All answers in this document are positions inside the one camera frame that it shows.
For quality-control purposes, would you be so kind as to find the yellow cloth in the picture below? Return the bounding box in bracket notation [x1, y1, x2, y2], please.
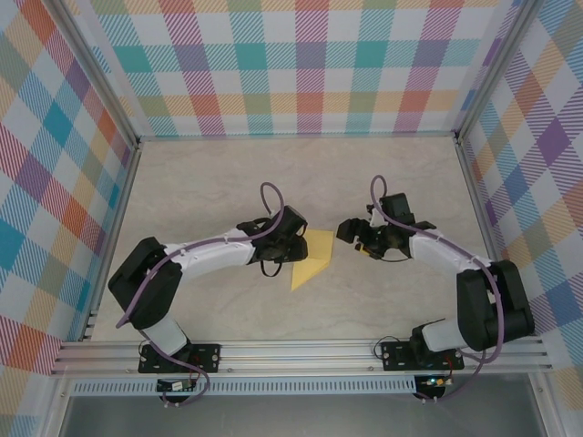
[290, 229, 336, 292]

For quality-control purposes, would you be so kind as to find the right gripper thin black cable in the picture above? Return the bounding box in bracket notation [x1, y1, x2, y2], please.
[371, 252, 411, 265]

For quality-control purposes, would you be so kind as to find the thin aluminium wall rail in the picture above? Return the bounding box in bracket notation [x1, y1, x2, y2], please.
[135, 129, 460, 140]

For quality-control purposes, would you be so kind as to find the right aluminium side rail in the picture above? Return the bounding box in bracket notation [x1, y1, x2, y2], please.
[454, 131, 521, 337]

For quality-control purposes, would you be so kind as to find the aluminium side rail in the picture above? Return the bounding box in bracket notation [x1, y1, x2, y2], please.
[454, 131, 521, 337]
[80, 138, 142, 341]

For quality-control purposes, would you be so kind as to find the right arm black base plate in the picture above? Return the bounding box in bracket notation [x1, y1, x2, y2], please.
[380, 340, 465, 372]

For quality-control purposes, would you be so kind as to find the wide aluminium base rail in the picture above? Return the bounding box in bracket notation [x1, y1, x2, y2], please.
[48, 335, 555, 377]

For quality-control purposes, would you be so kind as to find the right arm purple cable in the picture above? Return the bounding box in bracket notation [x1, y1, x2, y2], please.
[369, 175, 506, 404]

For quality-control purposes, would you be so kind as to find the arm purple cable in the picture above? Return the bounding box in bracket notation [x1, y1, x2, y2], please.
[116, 182, 287, 407]
[369, 175, 506, 404]

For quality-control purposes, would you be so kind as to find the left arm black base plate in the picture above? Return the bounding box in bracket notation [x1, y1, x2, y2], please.
[138, 343, 222, 375]

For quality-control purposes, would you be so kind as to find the slotted grey cable duct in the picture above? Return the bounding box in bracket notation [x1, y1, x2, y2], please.
[71, 374, 418, 396]

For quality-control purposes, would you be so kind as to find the right aluminium frame post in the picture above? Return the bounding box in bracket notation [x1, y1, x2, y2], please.
[454, 0, 537, 137]

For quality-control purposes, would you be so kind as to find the aluminium frame post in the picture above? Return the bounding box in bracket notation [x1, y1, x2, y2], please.
[53, 0, 140, 149]
[454, 0, 537, 137]

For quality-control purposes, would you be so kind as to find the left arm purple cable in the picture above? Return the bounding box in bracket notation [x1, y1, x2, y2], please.
[116, 182, 287, 407]

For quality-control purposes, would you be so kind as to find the left aluminium side rail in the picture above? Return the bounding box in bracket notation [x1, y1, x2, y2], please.
[80, 138, 142, 341]

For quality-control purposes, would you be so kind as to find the left aluminium frame post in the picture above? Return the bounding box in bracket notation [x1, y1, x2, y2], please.
[53, 0, 140, 149]

